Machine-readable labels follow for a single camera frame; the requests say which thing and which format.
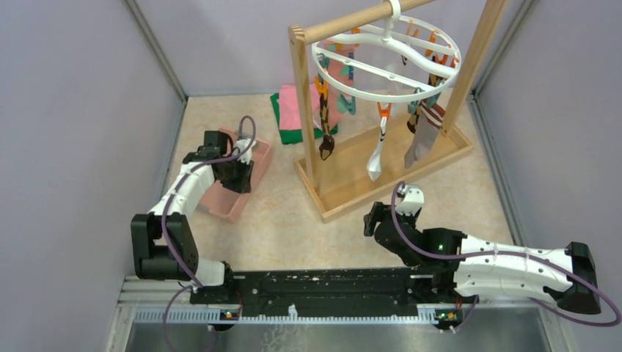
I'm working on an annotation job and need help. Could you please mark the white sock black stripes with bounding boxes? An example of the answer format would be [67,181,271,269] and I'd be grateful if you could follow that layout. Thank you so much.
[366,118,388,181]

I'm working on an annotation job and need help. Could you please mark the brown argyle sock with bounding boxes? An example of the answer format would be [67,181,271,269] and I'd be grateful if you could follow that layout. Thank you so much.
[315,75,335,161]
[406,73,444,134]

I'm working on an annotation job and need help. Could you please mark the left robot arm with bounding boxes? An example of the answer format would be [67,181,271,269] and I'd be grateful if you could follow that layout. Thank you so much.
[131,131,256,303]

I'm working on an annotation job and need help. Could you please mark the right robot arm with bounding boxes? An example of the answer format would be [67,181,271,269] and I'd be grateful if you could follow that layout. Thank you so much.
[363,202,601,315]

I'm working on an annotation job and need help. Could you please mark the wooden hanger rack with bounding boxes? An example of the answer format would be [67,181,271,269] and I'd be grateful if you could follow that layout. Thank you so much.
[288,3,480,223]

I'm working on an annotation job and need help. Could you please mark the white round clip hanger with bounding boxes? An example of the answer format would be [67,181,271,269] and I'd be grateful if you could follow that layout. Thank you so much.
[310,1,462,103]

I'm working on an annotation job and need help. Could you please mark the pink plastic basket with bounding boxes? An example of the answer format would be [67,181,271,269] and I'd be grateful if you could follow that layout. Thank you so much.
[197,139,273,223]

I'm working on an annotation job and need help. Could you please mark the green folded cloth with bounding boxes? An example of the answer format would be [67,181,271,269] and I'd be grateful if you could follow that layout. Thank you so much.
[270,92,339,146]

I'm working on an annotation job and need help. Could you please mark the pink folded cloth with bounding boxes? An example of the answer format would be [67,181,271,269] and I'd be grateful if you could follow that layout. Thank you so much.
[278,84,321,131]

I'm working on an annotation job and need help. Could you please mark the orange clip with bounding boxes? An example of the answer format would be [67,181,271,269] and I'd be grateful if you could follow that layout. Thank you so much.
[376,102,392,119]

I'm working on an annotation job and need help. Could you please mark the grey sock red stripes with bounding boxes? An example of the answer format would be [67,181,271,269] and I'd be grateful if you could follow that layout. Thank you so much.
[403,103,445,169]

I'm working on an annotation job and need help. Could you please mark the teal clip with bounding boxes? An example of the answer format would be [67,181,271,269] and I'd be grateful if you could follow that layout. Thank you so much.
[337,94,356,115]

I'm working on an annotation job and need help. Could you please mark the pink patterned sock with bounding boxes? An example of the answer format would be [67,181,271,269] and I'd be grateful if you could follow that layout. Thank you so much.
[323,40,356,101]

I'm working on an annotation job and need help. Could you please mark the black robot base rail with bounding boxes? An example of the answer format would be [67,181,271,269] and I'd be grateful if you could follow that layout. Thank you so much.
[190,267,475,318]

